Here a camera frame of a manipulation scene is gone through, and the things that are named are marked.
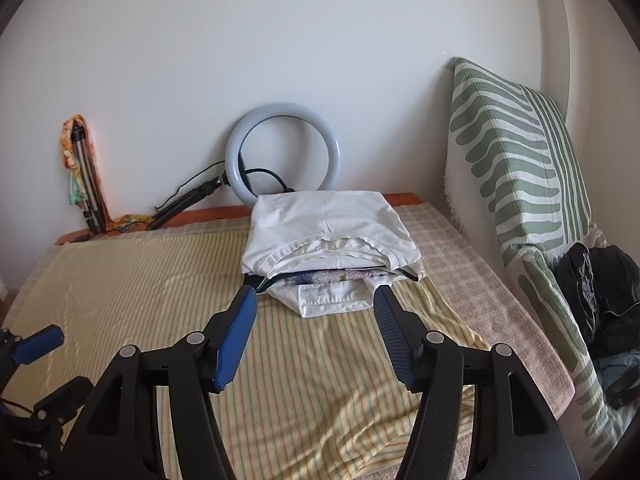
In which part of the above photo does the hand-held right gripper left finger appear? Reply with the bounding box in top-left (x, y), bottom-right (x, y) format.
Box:
top-left (62, 285), bottom-right (258, 480)

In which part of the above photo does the silver folded tripod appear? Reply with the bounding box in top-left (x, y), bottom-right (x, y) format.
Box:
top-left (70, 120), bottom-right (108, 233)

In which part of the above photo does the yellow striped bed sheet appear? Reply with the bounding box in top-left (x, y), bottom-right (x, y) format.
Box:
top-left (0, 230), bottom-right (493, 480)

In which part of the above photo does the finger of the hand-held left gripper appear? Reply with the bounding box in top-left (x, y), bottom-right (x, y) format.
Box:
top-left (30, 377), bottom-right (94, 428)
top-left (0, 325), bottom-right (66, 386)

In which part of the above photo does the white garment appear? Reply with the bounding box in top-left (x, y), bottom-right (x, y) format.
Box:
top-left (265, 277), bottom-right (396, 318)

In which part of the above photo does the white ring light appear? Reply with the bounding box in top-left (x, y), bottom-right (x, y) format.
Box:
top-left (225, 102), bottom-right (343, 208)

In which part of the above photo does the dark green patterned garment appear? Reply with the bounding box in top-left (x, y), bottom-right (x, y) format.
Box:
top-left (242, 265), bottom-right (421, 293)

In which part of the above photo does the beige checkered blanket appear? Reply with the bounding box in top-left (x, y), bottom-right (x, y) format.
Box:
top-left (115, 202), bottom-right (576, 480)

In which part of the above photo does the dark blue cloth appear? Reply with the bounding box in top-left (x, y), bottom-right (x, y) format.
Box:
top-left (597, 352), bottom-right (640, 408)

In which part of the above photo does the black ring light cable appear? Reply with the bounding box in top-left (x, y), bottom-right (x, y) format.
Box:
top-left (155, 160), bottom-right (226, 211)

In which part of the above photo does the black bag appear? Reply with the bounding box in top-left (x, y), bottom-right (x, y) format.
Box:
top-left (552, 242), bottom-right (640, 361)

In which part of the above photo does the white t-shirt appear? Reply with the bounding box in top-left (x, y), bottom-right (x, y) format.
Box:
top-left (240, 191), bottom-right (426, 281)

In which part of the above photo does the green striped covered cushion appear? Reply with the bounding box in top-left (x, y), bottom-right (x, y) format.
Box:
top-left (444, 56), bottom-right (626, 476)

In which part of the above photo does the colourful floral cloth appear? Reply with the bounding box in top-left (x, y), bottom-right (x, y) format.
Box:
top-left (61, 115), bottom-right (151, 233)

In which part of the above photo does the orange mattress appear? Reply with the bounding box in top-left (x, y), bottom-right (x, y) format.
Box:
top-left (52, 192), bottom-right (416, 246)

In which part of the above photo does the black ring light tripod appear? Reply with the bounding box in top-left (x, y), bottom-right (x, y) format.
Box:
top-left (152, 175), bottom-right (228, 231)

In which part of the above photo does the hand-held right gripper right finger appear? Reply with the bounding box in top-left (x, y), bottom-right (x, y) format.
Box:
top-left (372, 285), bottom-right (576, 480)

